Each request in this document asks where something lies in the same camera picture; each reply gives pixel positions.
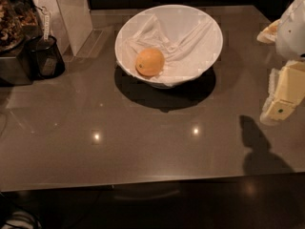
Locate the orange fruit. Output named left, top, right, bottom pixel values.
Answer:
left=135, top=48, right=165, bottom=77

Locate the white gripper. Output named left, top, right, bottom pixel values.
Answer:
left=256, top=0, right=305, bottom=126

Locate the white rectangular pillar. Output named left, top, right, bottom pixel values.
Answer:
left=32, top=0, right=92, bottom=56

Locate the striped cloth on floor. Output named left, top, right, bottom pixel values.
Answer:
left=0, top=211, right=42, bottom=229

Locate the white paper tag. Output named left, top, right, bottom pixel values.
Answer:
left=40, top=7, right=51, bottom=41

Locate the white cloth in bowl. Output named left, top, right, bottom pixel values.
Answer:
left=114, top=14, right=223, bottom=89

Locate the white bowl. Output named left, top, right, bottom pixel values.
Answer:
left=114, top=5, right=223, bottom=89

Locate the dark metal box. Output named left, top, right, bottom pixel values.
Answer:
left=0, top=43, right=32, bottom=87

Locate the black glass jar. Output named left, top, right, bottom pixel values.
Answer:
left=26, top=35, right=65, bottom=79

